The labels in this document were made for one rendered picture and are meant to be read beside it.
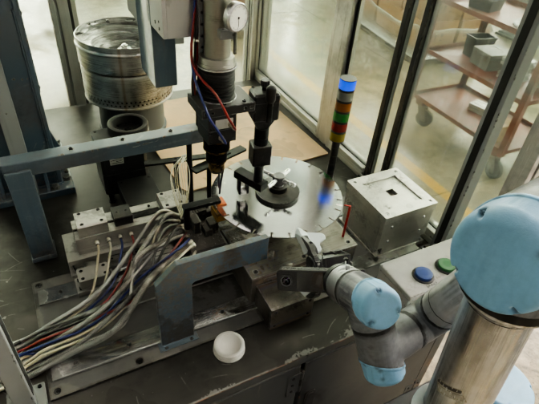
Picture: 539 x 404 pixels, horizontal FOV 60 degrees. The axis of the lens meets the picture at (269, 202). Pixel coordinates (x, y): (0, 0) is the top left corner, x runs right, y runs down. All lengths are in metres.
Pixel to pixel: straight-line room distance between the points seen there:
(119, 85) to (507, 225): 1.30
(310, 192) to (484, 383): 0.67
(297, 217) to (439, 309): 0.41
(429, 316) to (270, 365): 0.38
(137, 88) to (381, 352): 1.13
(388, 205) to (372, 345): 0.54
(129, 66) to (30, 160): 0.53
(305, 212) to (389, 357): 0.43
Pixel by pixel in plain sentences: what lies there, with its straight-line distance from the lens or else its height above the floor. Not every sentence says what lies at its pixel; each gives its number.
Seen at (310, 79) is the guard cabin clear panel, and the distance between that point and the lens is 1.84.
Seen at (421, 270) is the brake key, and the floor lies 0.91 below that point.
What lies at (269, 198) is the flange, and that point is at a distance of 1.14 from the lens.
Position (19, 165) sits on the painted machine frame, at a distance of 1.18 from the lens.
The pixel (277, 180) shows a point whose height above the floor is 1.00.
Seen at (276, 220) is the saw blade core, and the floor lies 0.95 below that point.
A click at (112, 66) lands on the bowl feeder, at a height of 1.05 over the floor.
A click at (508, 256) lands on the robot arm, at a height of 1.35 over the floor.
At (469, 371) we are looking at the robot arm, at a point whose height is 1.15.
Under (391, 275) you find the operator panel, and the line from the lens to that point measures 1.11.
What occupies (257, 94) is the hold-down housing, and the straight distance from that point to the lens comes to 0.95.
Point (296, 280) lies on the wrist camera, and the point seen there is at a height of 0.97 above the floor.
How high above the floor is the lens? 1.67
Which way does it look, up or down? 39 degrees down
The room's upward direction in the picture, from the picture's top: 6 degrees clockwise
